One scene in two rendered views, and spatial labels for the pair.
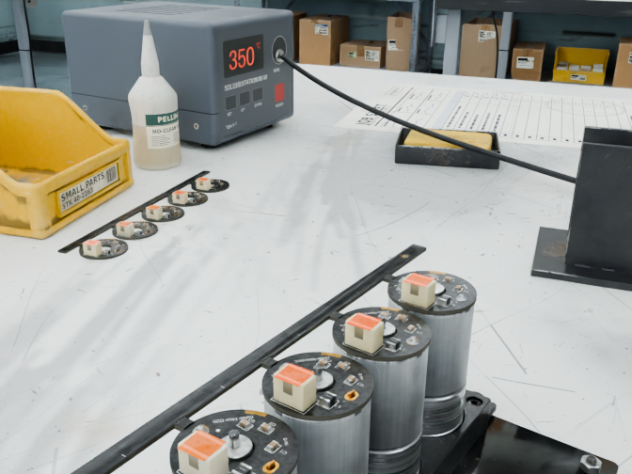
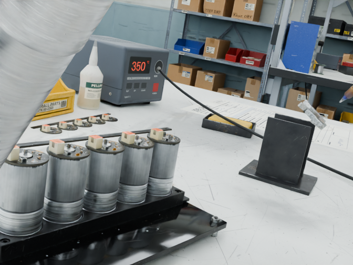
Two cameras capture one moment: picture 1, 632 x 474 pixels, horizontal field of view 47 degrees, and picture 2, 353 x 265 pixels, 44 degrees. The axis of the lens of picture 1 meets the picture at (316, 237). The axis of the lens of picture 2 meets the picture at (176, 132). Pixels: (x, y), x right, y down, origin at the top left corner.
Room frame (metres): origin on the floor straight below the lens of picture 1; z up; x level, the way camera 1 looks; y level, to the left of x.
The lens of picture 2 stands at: (-0.13, -0.06, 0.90)
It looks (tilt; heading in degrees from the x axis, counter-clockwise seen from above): 14 degrees down; 3
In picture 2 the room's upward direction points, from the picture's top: 10 degrees clockwise
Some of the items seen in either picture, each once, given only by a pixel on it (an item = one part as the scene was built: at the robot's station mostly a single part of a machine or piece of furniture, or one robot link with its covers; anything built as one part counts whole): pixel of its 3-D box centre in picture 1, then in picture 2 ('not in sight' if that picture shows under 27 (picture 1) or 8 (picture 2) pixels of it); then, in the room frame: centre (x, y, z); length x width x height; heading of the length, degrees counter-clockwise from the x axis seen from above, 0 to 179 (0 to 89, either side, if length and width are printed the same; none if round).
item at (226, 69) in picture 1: (183, 70); (111, 69); (0.61, 0.11, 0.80); 0.15 x 0.12 x 0.10; 60
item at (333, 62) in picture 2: not in sight; (328, 61); (3.03, -0.83, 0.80); 0.15 x 0.12 x 0.10; 63
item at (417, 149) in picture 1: (447, 146); (229, 124); (0.53, -0.10, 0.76); 0.07 x 0.05 x 0.02; 80
